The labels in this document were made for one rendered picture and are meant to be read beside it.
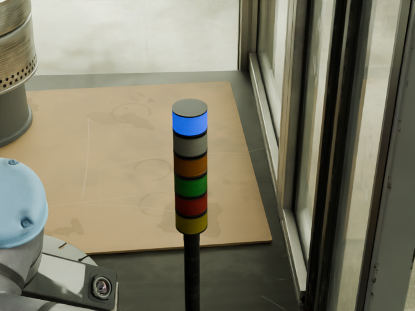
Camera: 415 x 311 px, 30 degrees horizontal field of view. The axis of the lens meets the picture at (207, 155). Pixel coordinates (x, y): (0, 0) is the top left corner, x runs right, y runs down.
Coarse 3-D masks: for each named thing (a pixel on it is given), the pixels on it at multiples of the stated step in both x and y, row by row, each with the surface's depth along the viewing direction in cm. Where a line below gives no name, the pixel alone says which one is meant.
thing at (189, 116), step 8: (176, 104) 98; (184, 104) 98; (192, 104) 98; (200, 104) 98; (176, 112) 96; (184, 112) 96; (192, 112) 96; (200, 112) 96; (176, 120) 97; (184, 120) 96; (192, 120) 96; (200, 120) 96; (176, 128) 97; (184, 128) 97; (192, 128) 97; (200, 128) 97; (192, 136) 97
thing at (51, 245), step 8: (48, 240) 108; (56, 240) 108; (48, 248) 107; (56, 248) 107; (64, 248) 107; (72, 248) 107; (64, 256) 105; (72, 256) 105; (80, 256) 105; (88, 256) 105; (96, 264) 104
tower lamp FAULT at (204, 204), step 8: (176, 200) 104; (184, 200) 103; (192, 200) 103; (200, 200) 103; (176, 208) 105; (184, 208) 104; (192, 208) 104; (200, 208) 104; (184, 216) 104; (192, 216) 104
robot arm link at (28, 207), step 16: (0, 160) 62; (16, 160) 63; (0, 176) 61; (16, 176) 61; (32, 176) 62; (0, 192) 60; (16, 192) 61; (32, 192) 61; (0, 208) 60; (16, 208) 60; (32, 208) 61; (0, 224) 59; (16, 224) 60; (32, 224) 61; (0, 240) 59; (16, 240) 60; (32, 240) 63; (0, 256) 61; (16, 256) 62; (32, 256) 64
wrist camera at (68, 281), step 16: (48, 256) 78; (48, 272) 78; (64, 272) 79; (80, 272) 80; (96, 272) 81; (112, 272) 82; (32, 288) 76; (48, 288) 77; (64, 288) 78; (80, 288) 79; (96, 288) 80; (112, 288) 81; (80, 304) 79; (96, 304) 80; (112, 304) 81
